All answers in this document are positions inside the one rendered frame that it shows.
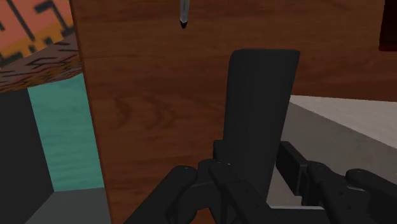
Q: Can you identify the silver pen with black tip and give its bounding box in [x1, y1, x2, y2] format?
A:
[179, 0, 191, 31]

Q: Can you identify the brown wooden table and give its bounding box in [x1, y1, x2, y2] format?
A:
[69, 0, 397, 224]

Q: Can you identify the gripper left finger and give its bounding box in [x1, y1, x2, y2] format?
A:
[123, 139, 281, 224]

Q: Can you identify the black rectangular slab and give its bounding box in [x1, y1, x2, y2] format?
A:
[221, 48, 301, 201]

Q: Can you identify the orange patterned robot stand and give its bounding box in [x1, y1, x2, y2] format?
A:
[0, 0, 84, 94]

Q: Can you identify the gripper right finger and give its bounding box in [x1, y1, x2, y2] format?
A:
[275, 141, 397, 224]

